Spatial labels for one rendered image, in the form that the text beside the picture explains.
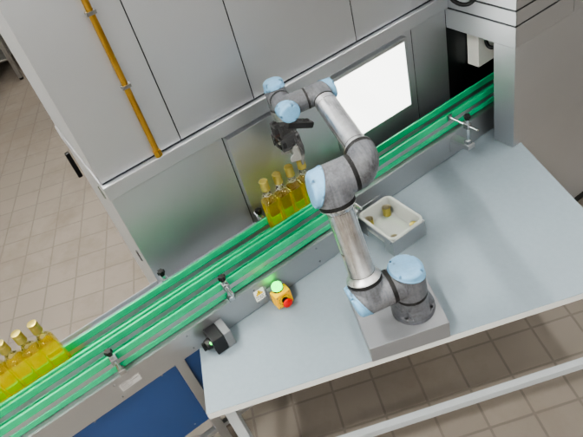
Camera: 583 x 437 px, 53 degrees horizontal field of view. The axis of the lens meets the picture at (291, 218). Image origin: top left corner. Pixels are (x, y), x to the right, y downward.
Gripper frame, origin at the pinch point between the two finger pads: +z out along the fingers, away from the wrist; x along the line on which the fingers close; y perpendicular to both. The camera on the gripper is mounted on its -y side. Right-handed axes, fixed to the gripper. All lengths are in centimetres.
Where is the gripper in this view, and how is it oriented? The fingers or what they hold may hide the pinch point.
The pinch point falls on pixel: (299, 158)
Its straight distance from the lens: 228.9
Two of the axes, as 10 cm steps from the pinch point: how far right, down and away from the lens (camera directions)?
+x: 5.4, 4.7, -7.0
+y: -8.1, 5.2, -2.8
